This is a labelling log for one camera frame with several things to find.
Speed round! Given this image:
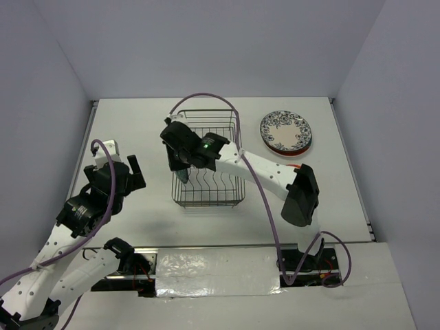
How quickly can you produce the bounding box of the silver foil tape panel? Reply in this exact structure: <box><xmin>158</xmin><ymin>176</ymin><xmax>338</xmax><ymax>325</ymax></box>
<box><xmin>155</xmin><ymin>247</ymin><xmax>282</xmax><ymax>298</ymax></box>

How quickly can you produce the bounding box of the aluminium table edge rail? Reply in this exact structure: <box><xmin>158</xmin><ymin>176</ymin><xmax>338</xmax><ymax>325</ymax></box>
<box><xmin>66</xmin><ymin>100</ymin><xmax>99</xmax><ymax>200</ymax></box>

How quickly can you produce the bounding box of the grey wire dish rack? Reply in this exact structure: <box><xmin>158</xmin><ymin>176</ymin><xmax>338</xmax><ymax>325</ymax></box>
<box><xmin>171</xmin><ymin>109</ymin><xmax>245</xmax><ymax>208</ymax></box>

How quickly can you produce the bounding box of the light green small plate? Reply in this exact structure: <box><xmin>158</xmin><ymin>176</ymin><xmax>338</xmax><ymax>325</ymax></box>
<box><xmin>175</xmin><ymin>168</ymin><xmax>190</xmax><ymax>184</ymax></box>

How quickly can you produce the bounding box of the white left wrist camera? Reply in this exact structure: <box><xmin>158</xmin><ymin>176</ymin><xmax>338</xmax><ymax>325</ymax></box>
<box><xmin>91</xmin><ymin>139</ymin><xmax>121</xmax><ymax>169</ymax></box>

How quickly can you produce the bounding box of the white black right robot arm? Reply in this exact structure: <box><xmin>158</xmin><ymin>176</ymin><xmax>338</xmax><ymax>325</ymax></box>
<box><xmin>160</xmin><ymin>118</ymin><xmax>323</xmax><ymax>269</ymax></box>

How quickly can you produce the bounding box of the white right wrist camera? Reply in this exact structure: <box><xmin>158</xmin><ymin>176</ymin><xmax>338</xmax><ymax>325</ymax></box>
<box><xmin>164</xmin><ymin>113</ymin><xmax>188</xmax><ymax>124</ymax></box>

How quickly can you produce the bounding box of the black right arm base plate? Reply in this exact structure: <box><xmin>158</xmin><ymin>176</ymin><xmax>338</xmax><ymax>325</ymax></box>
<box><xmin>282</xmin><ymin>247</ymin><xmax>339</xmax><ymax>273</ymax></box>

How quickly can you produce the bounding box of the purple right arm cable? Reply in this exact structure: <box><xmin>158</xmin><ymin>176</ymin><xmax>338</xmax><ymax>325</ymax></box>
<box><xmin>169</xmin><ymin>92</ymin><xmax>352</xmax><ymax>288</ymax></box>

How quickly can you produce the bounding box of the red and teal patterned plate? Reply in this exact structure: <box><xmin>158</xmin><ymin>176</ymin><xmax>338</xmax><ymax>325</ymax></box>
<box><xmin>265</xmin><ymin>139</ymin><xmax>313</xmax><ymax>157</ymax></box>

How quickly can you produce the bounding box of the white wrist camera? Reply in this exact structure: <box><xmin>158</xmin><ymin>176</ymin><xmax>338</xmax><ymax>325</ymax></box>
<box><xmin>91</xmin><ymin>139</ymin><xmax>121</xmax><ymax>169</ymax></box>
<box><xmin>164</xmin><ymin>113</ymin><xmax>188</xmax><ymax>124</ymax></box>

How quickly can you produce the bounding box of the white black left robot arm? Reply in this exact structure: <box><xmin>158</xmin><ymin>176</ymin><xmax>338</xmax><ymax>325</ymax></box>
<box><xmin>1</xmin><ymin>155</ymin><xmax>146</xmax><ymax>329</ymax></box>

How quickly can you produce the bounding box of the blue floral white plate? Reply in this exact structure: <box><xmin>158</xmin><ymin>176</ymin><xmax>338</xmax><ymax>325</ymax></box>
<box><xmin>259</xmin><ymin>110</ymin><xmax>312</xmax><ymax>151</ymax></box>

